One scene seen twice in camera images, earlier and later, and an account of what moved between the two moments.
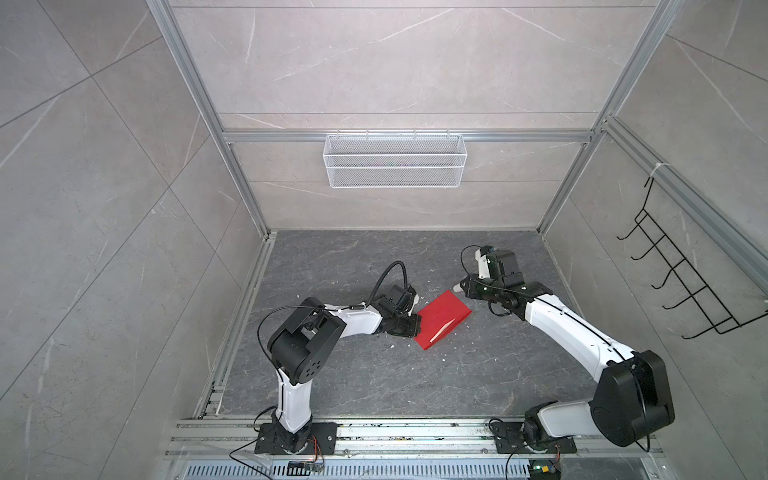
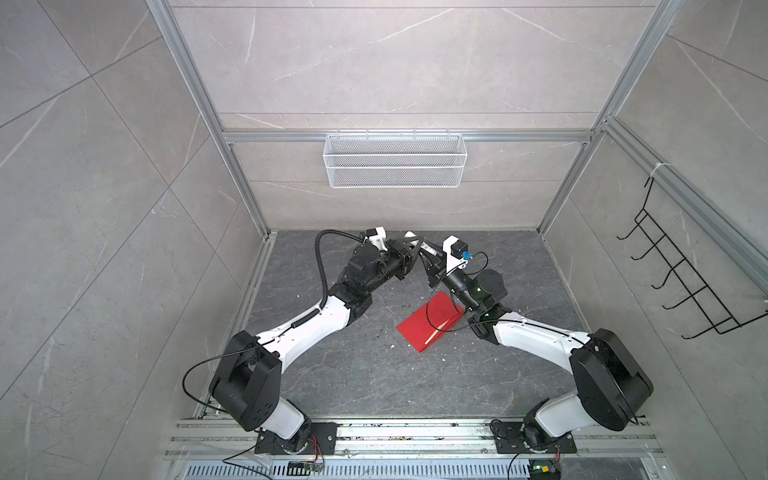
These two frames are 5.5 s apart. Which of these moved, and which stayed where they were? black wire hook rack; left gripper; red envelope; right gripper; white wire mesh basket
Moved: left gripper; right gripper
Stayed: red envelope; black wire hook rack; white wire mesh basket
